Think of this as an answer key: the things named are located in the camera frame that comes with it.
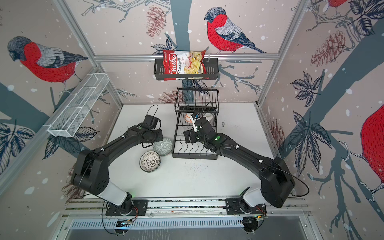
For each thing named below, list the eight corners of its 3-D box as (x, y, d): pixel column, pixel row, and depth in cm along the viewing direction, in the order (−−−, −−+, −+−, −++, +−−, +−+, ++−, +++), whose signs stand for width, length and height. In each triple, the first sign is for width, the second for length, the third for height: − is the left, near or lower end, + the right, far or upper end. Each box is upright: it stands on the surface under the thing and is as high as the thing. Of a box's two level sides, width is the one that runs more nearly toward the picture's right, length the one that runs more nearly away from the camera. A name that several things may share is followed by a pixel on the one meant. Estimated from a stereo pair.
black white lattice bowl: (141, 174, 85) (137, 169, 79) (145, 156, 92) (142, 150, 87) (159, 174, 85) (156, 169, 79) (162, 156, 92) (160, 150, 87)
